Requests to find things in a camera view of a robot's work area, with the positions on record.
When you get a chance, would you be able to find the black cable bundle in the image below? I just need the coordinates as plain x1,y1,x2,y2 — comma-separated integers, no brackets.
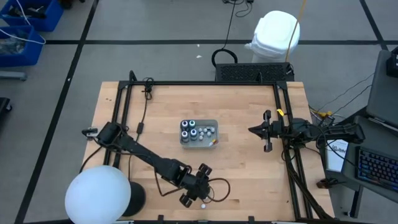
281,146,336,222

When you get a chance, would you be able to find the black aluminium frame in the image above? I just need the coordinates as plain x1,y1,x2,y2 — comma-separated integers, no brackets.
102,70,336,224

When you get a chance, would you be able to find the black lamp cable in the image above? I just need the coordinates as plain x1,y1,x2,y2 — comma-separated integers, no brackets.
127,77,155,184

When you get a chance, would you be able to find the grey desk panel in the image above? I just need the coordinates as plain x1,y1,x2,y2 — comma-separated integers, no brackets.
366,49,398,129

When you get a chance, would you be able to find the black backlit keyboard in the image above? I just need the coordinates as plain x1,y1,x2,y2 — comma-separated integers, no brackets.
354,146,398,193

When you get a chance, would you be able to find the black device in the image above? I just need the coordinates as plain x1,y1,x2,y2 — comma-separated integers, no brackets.
386,46,398,78

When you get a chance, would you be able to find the grey keyboard desk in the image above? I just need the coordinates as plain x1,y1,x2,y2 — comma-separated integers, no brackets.
341,115,398,203

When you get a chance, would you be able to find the blue plastic storage bin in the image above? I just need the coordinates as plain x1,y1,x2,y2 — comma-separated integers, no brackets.
0,25,45,68
0,0,65,32

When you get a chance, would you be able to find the white cable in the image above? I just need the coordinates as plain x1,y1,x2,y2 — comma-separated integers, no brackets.
0,0,47,45

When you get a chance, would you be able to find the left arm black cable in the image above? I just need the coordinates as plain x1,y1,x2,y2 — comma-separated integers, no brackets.
154,169,231,203

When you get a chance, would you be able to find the brown black clamp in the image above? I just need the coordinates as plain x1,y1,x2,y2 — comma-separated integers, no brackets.
316,177,340,190

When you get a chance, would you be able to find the white paper sheet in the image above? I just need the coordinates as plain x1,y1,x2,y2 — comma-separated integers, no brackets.
325,138,350,174

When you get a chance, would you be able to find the yellow hanging cable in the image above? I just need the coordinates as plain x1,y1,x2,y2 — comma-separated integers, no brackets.
285,0,308,62

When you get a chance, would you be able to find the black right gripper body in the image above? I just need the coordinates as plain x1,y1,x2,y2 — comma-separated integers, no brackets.
262,110,287,154

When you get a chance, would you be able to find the black floor cable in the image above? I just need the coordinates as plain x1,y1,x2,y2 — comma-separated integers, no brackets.
211,0,255,68

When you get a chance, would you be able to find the black mesh computer case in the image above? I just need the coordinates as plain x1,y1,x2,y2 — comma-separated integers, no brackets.
215,62,295,83

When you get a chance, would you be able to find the white lined trash bin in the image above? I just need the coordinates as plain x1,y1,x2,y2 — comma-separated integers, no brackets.
244,10,301,63

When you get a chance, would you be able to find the grey flat bar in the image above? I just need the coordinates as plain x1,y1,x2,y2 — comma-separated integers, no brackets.
0,71,27,82

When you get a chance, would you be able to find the white globe table lamp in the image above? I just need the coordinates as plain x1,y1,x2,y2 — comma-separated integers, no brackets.
64,164,147,224

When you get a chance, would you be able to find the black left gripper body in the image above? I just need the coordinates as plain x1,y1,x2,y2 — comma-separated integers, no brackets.
178,162,213,208

